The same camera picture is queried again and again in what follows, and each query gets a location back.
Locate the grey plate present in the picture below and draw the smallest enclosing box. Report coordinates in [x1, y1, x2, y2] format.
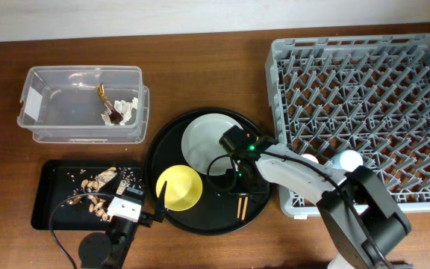
[181, 114, 242, 175]

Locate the black cable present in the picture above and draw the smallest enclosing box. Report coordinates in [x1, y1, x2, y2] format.
[205, 153, 238, 194]

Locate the pile of food scraps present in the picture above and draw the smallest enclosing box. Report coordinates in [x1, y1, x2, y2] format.
[80, 167, 132, 222]

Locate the pink plastic cup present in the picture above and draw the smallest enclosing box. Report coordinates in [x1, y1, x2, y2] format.
[302, 153, 319, 164]

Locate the yellow bowl with food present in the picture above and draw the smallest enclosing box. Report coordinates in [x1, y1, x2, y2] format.
[156, 165, 203, 211]

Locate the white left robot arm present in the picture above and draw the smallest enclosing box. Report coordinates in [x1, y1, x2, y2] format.
[78, 182, 167, 268]

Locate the wooden chopstick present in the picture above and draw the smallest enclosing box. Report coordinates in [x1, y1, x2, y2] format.
[240, 196, 249, 220]
[237, 196, 243, 219]

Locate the blue plastic cup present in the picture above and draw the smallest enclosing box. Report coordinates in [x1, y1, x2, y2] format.
[330, 149, 364, 172]

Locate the grey dishwasher rack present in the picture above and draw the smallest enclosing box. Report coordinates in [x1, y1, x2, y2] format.
[265, 34, 430, 213]

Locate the round black tray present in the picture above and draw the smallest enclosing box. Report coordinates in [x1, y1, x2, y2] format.
[143, 108, 272, 235]

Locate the white tissue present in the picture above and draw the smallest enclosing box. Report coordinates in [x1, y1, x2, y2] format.
[101, 97, 138, 126]

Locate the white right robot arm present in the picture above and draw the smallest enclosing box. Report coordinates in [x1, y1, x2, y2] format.
[219, 126, 411, 268]

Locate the clear plastic bin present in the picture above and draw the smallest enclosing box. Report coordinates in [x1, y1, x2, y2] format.
[17, 65, 149, 144]

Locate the gold snack wrapper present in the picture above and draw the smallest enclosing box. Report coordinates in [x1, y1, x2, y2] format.
[96, 84, 123, 125]

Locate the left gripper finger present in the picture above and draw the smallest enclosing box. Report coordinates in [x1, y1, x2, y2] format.
[153, 181, 167, 223]
[102, 170, 125, 195]

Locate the black rectangular tray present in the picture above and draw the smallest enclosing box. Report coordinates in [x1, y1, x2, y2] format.
[31, 160, 143, 231]

